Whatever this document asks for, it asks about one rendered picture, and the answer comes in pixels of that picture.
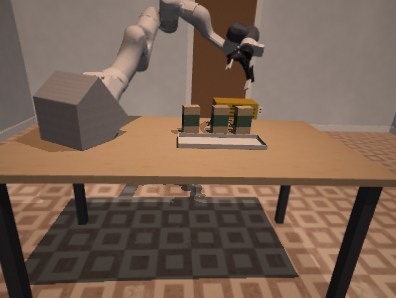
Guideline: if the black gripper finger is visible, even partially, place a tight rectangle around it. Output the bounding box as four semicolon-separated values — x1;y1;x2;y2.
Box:
243;59;254;90
225;48;246;71

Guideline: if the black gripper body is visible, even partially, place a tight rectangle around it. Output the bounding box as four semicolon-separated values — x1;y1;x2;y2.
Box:
239;45;254;67

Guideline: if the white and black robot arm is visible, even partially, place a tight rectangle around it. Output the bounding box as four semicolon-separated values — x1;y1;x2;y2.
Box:
83;0;264;102

